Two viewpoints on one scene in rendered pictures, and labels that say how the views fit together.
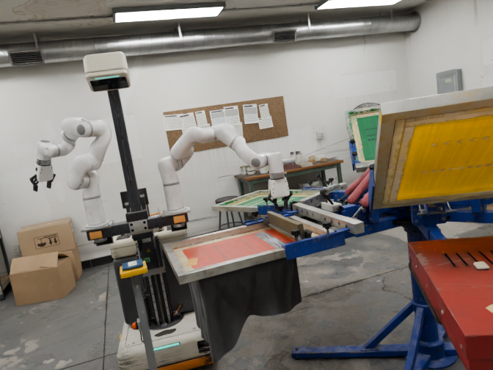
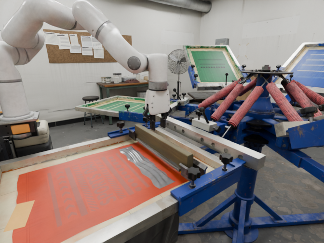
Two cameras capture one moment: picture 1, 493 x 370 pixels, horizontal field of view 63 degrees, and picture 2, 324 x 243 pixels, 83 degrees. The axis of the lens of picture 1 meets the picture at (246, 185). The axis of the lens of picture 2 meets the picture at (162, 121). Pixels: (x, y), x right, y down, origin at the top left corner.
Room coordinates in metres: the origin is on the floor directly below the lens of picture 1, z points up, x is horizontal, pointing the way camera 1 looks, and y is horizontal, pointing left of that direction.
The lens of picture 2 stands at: (1.33, 0.05, 1.38)
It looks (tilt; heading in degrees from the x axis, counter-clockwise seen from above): 19 degrees down; 342
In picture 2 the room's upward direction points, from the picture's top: straight up
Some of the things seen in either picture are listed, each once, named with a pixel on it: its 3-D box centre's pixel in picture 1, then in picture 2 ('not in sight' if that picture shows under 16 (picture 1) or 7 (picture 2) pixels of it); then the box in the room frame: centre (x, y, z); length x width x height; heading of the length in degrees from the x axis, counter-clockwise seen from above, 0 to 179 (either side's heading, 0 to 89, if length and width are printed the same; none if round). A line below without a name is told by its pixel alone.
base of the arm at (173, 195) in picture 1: (173, 197); (13, 99); (2.30, 0.43, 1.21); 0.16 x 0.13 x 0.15; 11
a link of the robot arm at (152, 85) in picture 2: (278, 175); (159, 84); (2.05, -0.17, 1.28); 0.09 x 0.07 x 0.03; 107
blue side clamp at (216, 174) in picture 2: (313, 244); (209, 183); (1.78, -0.27, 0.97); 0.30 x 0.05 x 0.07; 107
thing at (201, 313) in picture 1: (198, 302); not in sight; (1.89, 0.32, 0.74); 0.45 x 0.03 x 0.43; 17
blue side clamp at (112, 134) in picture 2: (269, 222); (134, 133); (2.32, -0.10, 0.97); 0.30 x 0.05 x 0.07; 107
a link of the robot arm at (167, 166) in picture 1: (169, 170); (5, 61); (2.30, 0.42, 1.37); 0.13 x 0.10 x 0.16; 158
